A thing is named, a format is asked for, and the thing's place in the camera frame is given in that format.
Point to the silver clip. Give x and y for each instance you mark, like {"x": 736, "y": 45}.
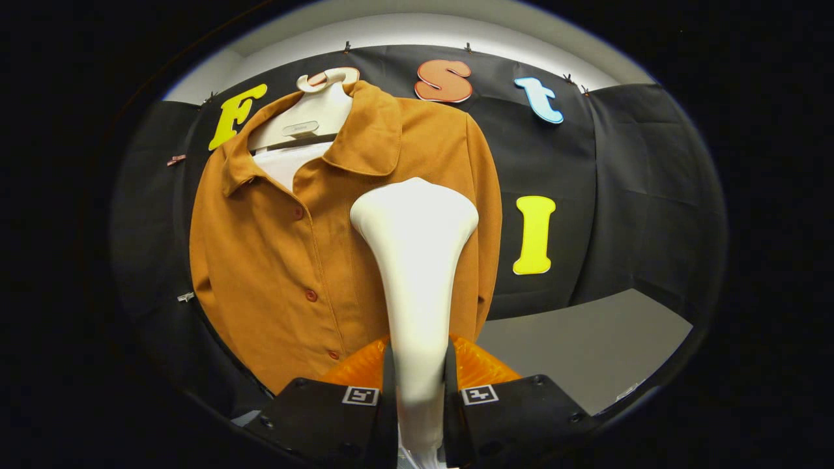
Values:
{"x": 186, "y": 297}

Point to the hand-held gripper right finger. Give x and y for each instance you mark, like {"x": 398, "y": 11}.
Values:
{"x": 451, "y": 423}

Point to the grey cabinet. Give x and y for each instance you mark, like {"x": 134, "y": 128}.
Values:
{"x": 586, "y": 345}

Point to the red clip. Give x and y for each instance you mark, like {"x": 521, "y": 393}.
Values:
{"x": 176, "y": 159}

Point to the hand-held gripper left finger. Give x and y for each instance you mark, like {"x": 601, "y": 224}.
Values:
{"x": 389, "y": 423}

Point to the white garment hanger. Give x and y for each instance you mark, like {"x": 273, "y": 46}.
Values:
{"x": 319, "y": 111}

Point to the black backdrop cloth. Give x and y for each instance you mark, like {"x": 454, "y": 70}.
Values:
{"x": 638, "y": 195}

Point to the brown button shirt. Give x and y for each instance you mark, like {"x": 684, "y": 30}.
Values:
{"x": 273, "y": 260}

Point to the row of black clips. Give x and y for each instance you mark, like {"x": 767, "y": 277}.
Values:
{"x": 346, "y": 47}

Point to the white garment steamer head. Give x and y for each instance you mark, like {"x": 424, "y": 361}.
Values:
{"x": 417, "y": 260}

